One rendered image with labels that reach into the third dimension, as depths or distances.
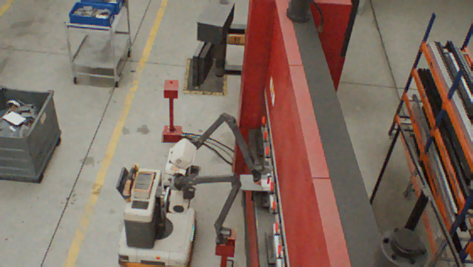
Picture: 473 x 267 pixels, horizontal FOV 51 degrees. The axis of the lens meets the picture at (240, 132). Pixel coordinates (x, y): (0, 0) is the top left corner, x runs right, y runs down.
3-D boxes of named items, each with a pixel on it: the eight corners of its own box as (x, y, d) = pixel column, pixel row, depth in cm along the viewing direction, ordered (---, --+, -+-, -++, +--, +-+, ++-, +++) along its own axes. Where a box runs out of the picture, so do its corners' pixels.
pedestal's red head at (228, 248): (217, 236, 433) (219, 222, 422) (236, 238, 433) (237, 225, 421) (214, 255, 418) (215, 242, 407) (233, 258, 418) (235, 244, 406)
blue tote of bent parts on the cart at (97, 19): (78, 13, 661) (76, 1, 649) (116, 17, 662) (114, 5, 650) (69, 27, 634) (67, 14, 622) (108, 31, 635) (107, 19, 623)
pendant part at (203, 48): (203, 62, 528) (204, 32, 504) (214, 64, 526) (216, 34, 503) (191, 86, 494) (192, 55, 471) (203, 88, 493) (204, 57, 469)
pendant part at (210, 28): (207, 69, 543) (210, -3, 486) (229, 73, 540) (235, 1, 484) (193, 96, 505) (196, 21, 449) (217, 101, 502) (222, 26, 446)
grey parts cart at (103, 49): (89, 49, 749) (81, -10, 686) (133, 53, 750) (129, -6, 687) (71, 84, 682) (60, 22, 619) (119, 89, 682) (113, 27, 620)
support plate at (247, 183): (240, 175, 444) (240, 174, 443) (269, 176, 446) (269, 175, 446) (241, 190, 431) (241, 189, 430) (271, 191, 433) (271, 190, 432)
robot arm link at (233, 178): (240, 170, 392) (236, 174, 382) (242, 187, 394) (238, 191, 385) (188, 173, 407) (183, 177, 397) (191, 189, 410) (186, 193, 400)
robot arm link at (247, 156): (229, 118, 424) (225, 122, 414) (235, 116, 422) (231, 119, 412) (250, 163, 431) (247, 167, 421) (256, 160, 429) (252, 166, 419)
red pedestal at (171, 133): (162, 131, 626) (160, 77, 571) (182, 132, 628) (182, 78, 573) (160, 142, 611) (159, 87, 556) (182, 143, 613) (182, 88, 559)
